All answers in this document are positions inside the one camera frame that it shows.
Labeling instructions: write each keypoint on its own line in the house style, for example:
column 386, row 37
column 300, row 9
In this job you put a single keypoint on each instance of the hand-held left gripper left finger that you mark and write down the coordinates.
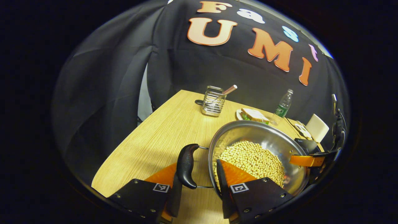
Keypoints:
column 174, row 199

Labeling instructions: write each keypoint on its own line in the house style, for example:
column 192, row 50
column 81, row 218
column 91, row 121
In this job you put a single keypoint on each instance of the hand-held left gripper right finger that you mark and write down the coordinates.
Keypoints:
column 224, row 193

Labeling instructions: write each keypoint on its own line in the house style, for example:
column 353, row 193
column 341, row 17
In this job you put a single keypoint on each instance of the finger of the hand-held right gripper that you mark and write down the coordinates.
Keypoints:
column 306, row 160

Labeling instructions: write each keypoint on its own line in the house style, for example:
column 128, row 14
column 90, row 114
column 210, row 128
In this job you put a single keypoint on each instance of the black induction cooktop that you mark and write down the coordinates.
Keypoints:
column 307, row 144

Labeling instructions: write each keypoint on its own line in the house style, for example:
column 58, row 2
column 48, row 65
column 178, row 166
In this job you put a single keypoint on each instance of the pile of soybeans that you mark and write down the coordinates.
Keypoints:
column 252, row 158

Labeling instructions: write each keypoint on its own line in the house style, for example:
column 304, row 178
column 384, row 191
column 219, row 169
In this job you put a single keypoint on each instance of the white box-shaped appliance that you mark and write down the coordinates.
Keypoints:
column 317, row 127

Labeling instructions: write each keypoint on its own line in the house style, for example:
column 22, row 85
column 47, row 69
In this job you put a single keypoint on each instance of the clear plastic water bottle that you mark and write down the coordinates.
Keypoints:
column 282, row 110

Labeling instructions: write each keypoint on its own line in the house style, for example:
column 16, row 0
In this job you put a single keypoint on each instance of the sandwich with lettuce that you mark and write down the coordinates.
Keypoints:
column 255, row 114

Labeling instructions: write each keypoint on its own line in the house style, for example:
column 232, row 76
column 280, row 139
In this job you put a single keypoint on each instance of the small black utensil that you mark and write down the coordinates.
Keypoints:
column 198, row 102

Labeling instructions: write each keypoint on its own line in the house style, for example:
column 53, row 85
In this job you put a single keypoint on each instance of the pink brown stick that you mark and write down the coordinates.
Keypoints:
column 230, row 90

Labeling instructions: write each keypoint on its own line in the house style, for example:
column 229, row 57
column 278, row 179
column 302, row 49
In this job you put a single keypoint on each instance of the black backdrop cloth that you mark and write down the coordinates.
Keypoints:
column 124, row 77

